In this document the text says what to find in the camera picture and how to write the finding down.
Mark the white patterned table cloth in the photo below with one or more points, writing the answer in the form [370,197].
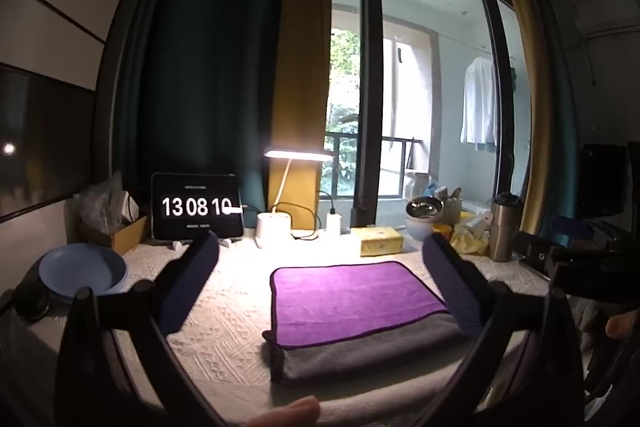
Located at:
[225,317]

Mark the blue plastic bowl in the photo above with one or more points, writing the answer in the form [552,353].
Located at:
[82,269]

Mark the white hanging shirt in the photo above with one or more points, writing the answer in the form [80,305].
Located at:
[479,107]

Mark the white tablet stand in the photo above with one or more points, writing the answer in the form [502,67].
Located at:
[225,242]

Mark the purple towel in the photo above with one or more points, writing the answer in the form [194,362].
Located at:
[350,297]

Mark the clear plastic bag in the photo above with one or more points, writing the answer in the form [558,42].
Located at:
[102,204]

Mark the person's left hand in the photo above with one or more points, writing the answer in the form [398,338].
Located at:
[290,413]

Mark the dark green curtain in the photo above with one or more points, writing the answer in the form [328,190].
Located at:
[210,57]
[562,117]

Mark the white charger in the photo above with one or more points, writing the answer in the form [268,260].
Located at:
[333,222]

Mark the black round object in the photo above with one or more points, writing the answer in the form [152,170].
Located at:
[31,302]

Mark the white container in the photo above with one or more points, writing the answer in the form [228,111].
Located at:
[422,227]

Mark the black monitor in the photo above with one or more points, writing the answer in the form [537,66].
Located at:
[602,182]

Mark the white air conditioner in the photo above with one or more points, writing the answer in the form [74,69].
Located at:
[610,12]

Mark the yellow curtain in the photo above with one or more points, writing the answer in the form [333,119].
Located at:
[527,82]
[300,82]

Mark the steel tumbler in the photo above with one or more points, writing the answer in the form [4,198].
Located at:
[504,232]

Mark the grey towel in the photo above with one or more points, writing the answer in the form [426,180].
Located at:
[360,357]

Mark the white desk lamp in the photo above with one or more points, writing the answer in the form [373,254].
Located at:
[272,229]

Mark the dark wall screen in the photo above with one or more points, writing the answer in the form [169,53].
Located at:
[45,142]

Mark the yellow cloth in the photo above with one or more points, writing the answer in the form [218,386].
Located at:
[467,239]

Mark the yellow tissue box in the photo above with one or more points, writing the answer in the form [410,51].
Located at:
[377,242]

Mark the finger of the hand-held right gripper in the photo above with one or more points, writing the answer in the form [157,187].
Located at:
[532,252]

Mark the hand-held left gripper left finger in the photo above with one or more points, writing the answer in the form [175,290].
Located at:
[187,279]

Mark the balcony railing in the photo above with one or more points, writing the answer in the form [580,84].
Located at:
[345,157]

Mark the metal bowl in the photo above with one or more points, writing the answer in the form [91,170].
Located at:
[425,207]

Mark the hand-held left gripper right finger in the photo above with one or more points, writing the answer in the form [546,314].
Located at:
[457,289]

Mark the person's right hand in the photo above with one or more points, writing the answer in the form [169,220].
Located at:
[622,324]

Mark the cardboard box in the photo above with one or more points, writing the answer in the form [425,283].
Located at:
[127,234]

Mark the black tablet clock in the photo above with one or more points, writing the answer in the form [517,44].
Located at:
[197,207]

